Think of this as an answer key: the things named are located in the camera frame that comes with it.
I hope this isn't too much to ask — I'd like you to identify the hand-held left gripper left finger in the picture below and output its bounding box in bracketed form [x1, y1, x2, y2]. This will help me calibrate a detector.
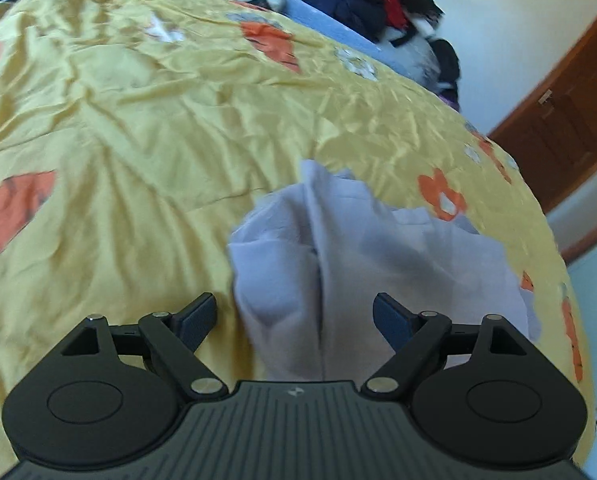
[56, 293, 229, 402]

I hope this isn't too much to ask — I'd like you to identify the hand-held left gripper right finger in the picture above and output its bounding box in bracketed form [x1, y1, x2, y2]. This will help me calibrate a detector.
[361, 292, 537, 402]

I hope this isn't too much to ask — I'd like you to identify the light lavender garment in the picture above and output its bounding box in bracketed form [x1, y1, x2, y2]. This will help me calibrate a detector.
[227, 159, 544, 382]

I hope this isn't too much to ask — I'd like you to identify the yellow printed bed sheet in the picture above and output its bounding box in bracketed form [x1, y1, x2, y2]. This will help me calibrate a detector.
[0, 0, 590, 471]

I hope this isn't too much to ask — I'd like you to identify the brown wooden door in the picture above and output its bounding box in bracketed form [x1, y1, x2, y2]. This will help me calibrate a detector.
[487, 0, 597, 211]

